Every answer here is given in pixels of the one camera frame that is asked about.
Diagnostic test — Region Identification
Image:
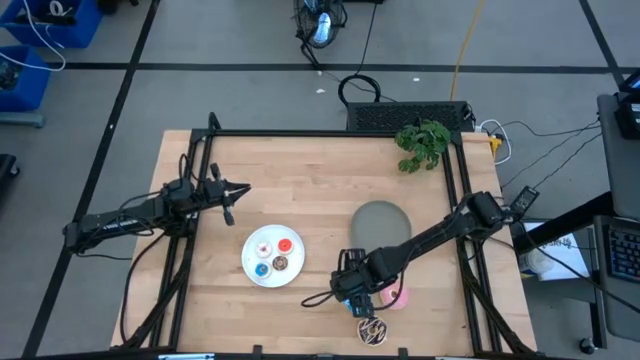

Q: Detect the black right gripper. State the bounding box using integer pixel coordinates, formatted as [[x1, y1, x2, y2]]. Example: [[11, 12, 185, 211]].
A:
[[329, 248, 381, 320]]

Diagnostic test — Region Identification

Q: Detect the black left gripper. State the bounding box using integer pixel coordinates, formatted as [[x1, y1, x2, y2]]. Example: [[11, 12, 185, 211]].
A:
[[192, 162, 252, 227]]

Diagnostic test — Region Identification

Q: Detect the large chocolate drizzled donut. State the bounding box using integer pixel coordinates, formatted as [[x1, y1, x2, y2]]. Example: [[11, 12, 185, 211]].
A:
[[356, 315, 389, 347]]

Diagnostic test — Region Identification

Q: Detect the white round plate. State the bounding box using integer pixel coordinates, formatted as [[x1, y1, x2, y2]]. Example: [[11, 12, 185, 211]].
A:
[[241, 224, 306, 289]]

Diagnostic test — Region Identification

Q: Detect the grey round plate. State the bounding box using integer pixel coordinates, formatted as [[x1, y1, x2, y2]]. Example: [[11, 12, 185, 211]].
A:
[[349, 200, 413, 254]]

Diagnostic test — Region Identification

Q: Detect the green potted plant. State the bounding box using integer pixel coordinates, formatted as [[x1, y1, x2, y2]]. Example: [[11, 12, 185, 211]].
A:
[[394, 118, 452, 175]]

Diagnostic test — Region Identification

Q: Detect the black floor fan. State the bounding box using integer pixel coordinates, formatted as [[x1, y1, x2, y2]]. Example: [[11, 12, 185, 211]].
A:
[[292, 0, 349, 49]]

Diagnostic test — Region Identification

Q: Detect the black power brick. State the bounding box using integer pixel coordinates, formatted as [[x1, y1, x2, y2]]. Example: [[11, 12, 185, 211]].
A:
[[509, 185, 540, 215]]

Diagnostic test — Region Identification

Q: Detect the white paper sheet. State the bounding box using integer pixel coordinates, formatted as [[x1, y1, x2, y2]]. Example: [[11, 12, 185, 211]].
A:
[[519, 222, 592, 281]]

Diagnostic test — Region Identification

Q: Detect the blue plastic bin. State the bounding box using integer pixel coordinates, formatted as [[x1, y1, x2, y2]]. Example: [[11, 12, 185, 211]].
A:
[[0, 44, 52, 112], [0, 0, 104, 50]]

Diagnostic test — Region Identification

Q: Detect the black keyboard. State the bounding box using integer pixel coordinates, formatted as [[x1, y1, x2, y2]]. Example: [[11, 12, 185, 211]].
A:
[[604, 224, 640, 284]]

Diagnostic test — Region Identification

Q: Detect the grey desk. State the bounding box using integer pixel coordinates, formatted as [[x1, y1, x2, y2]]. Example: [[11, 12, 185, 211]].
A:
[[594, 92, 640, 346]]

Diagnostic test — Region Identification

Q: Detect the black aluminium table frame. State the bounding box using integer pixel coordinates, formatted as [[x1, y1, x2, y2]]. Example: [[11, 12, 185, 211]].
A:
[[119, 112, 539, 360]]

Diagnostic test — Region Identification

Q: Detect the black power cable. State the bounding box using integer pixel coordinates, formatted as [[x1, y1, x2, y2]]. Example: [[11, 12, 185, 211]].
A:
[[337, 0, 382, 106]]

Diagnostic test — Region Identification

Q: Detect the white cable loop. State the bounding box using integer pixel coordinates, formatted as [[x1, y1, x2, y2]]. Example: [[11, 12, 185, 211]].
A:
[[474, 118, 514, 166]]

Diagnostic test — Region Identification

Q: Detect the yellow hanging cable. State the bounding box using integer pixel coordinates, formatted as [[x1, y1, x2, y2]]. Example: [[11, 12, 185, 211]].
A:
[[449, 0, 486, 101]]

